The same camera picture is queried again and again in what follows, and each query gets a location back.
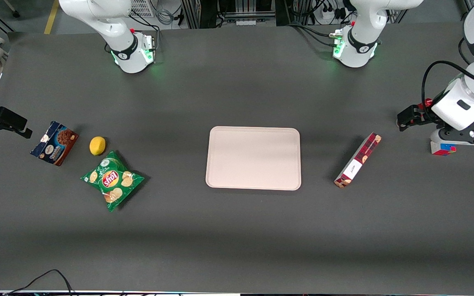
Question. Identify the red plaid cookie box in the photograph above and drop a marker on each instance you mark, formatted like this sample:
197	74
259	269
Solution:
358	160

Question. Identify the green chips bag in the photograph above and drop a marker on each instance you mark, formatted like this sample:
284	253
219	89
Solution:
111	181

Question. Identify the aluminium frame rack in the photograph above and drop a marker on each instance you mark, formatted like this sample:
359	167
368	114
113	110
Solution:
241	12

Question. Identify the blue brown cookie box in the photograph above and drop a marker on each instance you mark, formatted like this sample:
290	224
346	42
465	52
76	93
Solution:
54	144

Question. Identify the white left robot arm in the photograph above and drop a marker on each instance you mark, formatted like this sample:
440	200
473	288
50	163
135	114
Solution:
473	94

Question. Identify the white vented box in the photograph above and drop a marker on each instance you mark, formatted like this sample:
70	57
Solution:
142	7

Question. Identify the beige plastic tray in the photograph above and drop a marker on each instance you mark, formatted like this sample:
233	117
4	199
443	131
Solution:
253	158

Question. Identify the colourful puzzle cube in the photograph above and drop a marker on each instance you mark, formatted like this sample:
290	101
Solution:
442	150

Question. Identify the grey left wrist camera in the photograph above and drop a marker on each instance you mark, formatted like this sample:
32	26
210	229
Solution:
467	137

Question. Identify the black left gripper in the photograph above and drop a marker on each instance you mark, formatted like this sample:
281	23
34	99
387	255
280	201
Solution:
421	115

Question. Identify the yellow lemon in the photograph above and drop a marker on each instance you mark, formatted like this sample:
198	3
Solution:
97	146

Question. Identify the white power strip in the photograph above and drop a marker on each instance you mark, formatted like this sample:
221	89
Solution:
329	15

